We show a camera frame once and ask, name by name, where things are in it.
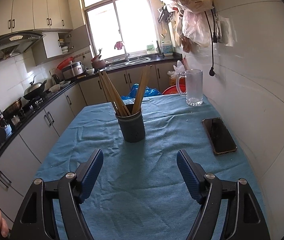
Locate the chopstick in holder right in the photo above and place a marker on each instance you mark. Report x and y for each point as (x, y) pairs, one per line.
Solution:
(143, 88)

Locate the wall shelf rack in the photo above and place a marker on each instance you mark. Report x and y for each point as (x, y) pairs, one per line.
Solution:
(165, 14)

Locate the lower kitchen cabinets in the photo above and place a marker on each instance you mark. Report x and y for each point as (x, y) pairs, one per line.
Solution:
(38, 149)

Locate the silver rice cooker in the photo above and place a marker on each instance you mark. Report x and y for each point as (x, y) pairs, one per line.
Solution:
(73, 70)

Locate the chopstick in holder leftmost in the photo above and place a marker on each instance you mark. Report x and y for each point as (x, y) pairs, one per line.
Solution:
(110, 93)

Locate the red plastic basin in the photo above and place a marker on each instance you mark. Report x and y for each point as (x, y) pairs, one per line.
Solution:
(173, 90)

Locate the range hood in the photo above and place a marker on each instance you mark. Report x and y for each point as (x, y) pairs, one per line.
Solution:
(17, 43)

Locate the black wok with lid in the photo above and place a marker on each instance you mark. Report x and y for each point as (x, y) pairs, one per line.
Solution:
(34, 90)

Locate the white clear plastic bag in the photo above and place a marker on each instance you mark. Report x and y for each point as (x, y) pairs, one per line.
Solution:
(195, 27)

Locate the chopstick in holder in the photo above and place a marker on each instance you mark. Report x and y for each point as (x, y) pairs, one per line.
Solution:
(113, 96)
(110, 93)
(139, 89)
(143, 88)

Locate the brown clay pot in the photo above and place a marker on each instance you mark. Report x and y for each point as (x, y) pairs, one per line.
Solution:
(100, 64)

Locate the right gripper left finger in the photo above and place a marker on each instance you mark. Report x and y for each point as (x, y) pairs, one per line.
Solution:
(36, 218)

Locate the chopstick in holder left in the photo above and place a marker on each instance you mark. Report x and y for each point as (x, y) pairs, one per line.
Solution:
(113, 96)

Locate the black smartphone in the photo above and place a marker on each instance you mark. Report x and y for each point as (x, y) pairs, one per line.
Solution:
(220, 138)

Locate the blue towel tablecloth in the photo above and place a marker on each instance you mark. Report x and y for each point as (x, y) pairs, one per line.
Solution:
(140, 193)

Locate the upper wall cabinets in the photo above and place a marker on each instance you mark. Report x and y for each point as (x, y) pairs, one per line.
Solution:
(52, 18)

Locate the wooden chopstick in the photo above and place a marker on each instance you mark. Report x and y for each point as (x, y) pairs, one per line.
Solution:
(123, 108)

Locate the glass beer mug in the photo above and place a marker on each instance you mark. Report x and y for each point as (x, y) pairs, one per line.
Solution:
(193, 86)

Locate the chopstick in holder middle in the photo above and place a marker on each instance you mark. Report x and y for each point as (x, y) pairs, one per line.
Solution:
(139, 89)

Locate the dark green utensil holder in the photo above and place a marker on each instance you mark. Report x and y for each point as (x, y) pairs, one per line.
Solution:
(132, 127)

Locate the steel sink faucet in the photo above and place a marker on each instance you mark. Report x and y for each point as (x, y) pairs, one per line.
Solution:
(127, 55)

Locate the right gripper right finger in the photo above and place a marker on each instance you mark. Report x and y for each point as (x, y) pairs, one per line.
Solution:
(244, 218)

